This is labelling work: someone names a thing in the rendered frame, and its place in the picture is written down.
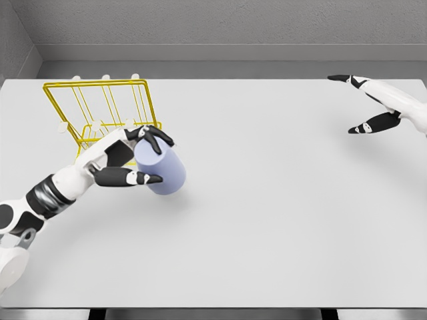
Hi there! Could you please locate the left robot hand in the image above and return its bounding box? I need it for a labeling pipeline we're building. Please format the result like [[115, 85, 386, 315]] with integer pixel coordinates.
[[73, 124, 175, 188]]

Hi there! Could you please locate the yellow wire cup holder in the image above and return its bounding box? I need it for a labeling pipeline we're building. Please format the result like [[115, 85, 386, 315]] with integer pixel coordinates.
[[42, 73, 163, 161]]

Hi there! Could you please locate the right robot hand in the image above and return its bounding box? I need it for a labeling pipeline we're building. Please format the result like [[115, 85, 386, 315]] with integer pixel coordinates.
[[327, 74, 418, 135]]

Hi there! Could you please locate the lavender cup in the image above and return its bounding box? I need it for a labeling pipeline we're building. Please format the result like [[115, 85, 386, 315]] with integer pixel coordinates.
[[133, 137, 187, 197]]

